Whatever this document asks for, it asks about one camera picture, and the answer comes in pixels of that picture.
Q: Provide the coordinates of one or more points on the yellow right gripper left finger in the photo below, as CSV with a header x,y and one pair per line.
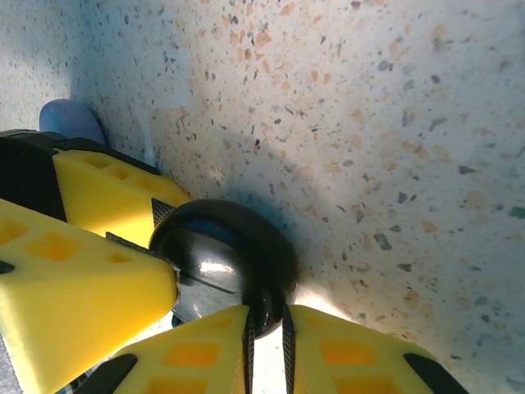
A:
x,y
197,353

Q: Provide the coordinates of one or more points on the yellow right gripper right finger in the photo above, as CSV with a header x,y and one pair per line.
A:
x,y
348,353

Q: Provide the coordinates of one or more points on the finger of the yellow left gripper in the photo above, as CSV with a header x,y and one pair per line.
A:
x,y
106,193
82,295

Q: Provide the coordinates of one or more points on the purple earbud charging case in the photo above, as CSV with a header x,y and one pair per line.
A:
x,y
69,119

